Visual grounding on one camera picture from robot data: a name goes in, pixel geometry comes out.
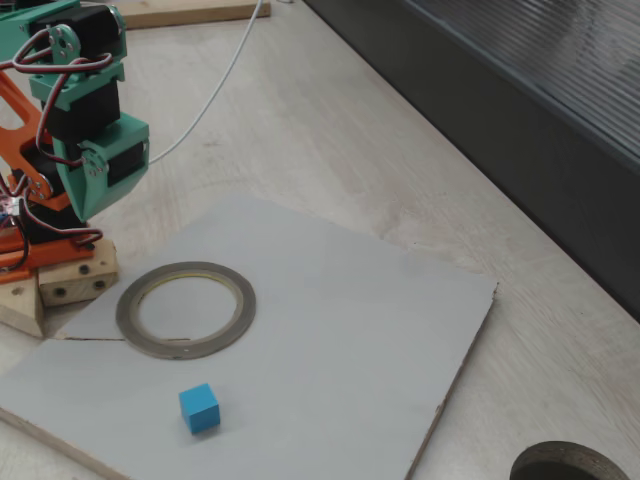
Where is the blue cube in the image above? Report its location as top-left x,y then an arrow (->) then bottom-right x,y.
178,383 -> 222,436

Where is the red controller board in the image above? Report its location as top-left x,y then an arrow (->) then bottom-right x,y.
0,193 -> 22,234

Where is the wooden base block with screws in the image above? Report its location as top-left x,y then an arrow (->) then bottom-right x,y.
37,239 -> 120,307

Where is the orange controller board holder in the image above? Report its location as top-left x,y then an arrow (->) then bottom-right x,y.
0,233 -> 32,286

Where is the wooden wedge piece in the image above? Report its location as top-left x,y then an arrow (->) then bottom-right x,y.
0,272 -> 46,339

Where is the thin wooden batten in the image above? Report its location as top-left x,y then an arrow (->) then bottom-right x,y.
119,0 -> 272,30

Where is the grey faced wooden board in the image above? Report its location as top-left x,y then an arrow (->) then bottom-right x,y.
0,193 -> 500,480

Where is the striped base servo wire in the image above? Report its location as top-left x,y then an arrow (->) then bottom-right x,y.
22,199 -> 105,251

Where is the striped wrist servo wire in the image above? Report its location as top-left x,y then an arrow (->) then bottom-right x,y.
0,30 -> 114,76

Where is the grey ring of tape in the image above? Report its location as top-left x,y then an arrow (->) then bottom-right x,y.
115,260 -> 257,361

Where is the white usb cable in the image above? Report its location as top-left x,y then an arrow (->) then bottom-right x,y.
148,0 -> 265,166

